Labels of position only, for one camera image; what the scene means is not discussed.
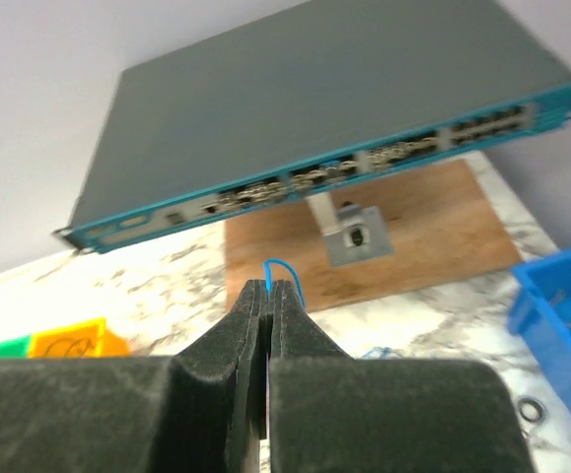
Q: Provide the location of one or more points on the grey metal switch stand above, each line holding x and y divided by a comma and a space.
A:
351, 234

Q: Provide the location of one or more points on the grey network switch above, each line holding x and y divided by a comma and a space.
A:
319, 96

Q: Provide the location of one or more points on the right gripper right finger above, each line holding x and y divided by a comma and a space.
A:
330, 412

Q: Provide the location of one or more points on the blue plastic bin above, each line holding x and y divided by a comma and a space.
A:
541, 315

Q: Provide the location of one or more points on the ratcheting combination wrench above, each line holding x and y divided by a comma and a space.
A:
532, 412

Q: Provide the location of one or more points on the green plastic bin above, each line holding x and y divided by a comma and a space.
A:
15, 348

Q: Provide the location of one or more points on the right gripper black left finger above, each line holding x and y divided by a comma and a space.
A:
201, 410

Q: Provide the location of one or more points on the orange plastic bin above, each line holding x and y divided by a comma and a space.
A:
88, 339

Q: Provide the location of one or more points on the brown wooden board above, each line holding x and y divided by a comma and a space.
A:
438, 219

